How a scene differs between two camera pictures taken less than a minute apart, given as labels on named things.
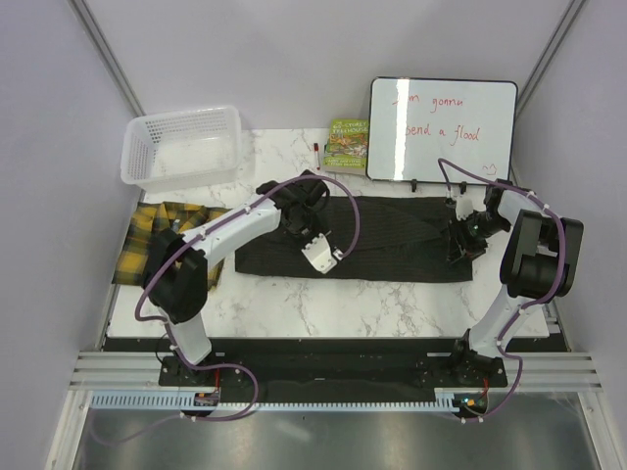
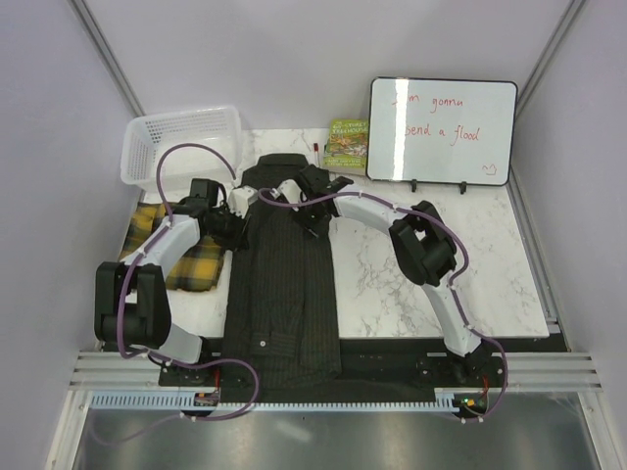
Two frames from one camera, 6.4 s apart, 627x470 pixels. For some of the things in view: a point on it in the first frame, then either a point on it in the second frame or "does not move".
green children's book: [347, 147] does not move
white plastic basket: [181, 150] does not move
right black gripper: [460, 247] → [314, 228]
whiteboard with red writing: [412, 121] does not move
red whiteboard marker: [316, 154] does not move
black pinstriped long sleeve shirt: [398, 238] → [281, 318]
